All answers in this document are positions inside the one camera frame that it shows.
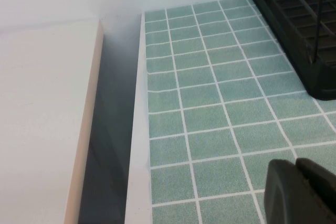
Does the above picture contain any white side table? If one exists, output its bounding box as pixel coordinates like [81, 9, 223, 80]
[0, 18, 106, 224]

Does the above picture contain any black wire dish rack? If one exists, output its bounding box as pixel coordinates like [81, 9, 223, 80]
[259, 0, 336, 66]

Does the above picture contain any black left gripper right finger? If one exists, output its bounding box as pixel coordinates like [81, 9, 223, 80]
[296, 157, 336, 224]

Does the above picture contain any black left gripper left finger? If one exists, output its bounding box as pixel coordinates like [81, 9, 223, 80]
[264, 159, 327, 224]

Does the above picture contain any black plastic drip tray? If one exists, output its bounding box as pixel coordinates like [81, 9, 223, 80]
[251, 0, 336, 101]

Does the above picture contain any green checked tablecloth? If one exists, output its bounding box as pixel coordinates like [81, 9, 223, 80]
[143, 0, 336, 224]

